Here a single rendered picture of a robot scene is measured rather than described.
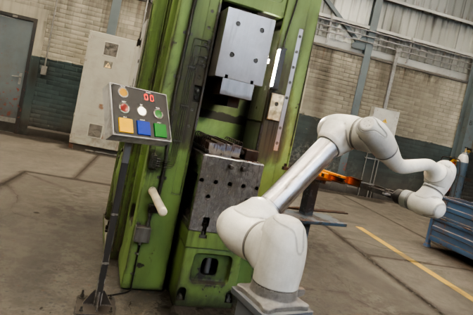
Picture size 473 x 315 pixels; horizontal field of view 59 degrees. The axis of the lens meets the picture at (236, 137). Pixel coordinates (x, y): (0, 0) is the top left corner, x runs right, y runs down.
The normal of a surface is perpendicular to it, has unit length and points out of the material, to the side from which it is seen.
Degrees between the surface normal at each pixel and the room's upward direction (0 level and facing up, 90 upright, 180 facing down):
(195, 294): 90
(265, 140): 90
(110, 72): 90
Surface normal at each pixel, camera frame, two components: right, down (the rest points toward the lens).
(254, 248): -0.80, -0.18
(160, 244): 0.30, 0.11
